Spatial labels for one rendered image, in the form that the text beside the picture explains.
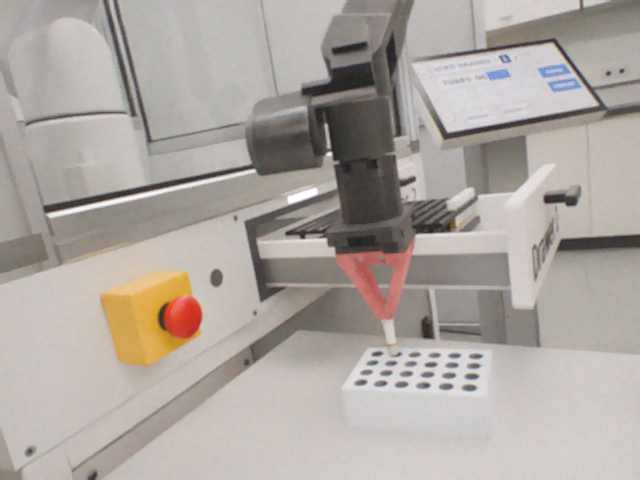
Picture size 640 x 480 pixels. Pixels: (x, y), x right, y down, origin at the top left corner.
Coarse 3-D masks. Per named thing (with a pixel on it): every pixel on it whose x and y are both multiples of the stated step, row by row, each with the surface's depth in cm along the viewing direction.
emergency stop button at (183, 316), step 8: (184, 296) 46; (192, 296) 47; (176, 304) 45; (184, 304) 45; (192, 304) 46; (168, 312) 45; (176, 312) 44; (184, 312) 45; (192, 312) 46; (200, 312) 47; (168, 320) 44; (176, 320) 44; (184, 320) 45; (192, 320) 46; (200, 320) 47; (168, 328) 45; (176, 328) 45; (184, 328) 45; (192, 328) 46; (176, 336) 45; (184, 336) 45
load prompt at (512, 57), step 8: (480, 56) 148; (488, 56) 149; (496, 56) 149; (504, 56) 149; (512, 56) 150; (520, 56) 150; (432, 64) 144; (440, 64) 145; (448, 64) 145; (456, 64) 145; (464, 64) 146; (472, 64) 146; (480, 64) 146; (488, 64) 147; (496, 64) 147; (504, 64) 147; (440, 72) 143; (448, 72) 143; (456, 72) 144
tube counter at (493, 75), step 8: (480, 72) 145; (488, 72) 145; (496, 72) 145; (504, 72) 146; (512, 72) 146; (520, 72) 146; (528, 72) 147; (480, 80) 143; (488, 80) 143; (496, 80) 144
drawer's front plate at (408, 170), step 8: (400, 168) 105; (408, 168) 109; (416, 168) 113; (400, 176) 105; (408, 176) 108; (416, 176) 113; (416, 184) 113; (400, 192) 105; (408, 192) 108; (416, 192) 113; (408, 200) 108
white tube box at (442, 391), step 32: (384, 352) 50; (416, 352) 49; (448, 352) 48; (480, 352) 47; (352, 384) 44; (384, 384) 45; (416, 384) 43; (448, 384) 42; (480, 384) 41; (352, 416) 44; (384, 416) 43; (416, 416) 42; (448, 416) 41; (480, 416) 40
